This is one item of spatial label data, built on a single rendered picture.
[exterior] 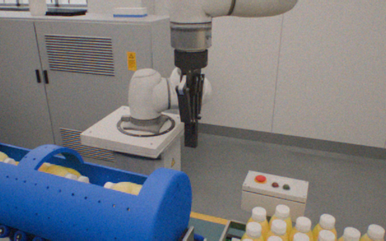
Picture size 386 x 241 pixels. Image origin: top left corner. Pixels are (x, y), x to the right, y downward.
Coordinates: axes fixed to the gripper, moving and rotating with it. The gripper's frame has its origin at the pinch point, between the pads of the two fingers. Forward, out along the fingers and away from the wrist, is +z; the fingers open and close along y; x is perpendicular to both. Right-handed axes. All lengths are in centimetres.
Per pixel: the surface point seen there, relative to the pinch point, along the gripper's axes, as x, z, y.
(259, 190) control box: -14.4, 27.6, 22.8
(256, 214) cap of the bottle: -16.0, 27.0, 9.9
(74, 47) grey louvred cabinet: 161, 14, 150
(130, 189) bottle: 16.6, 18.4, -3.0
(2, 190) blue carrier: 53, 21, -14
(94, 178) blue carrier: 41, 29, 12
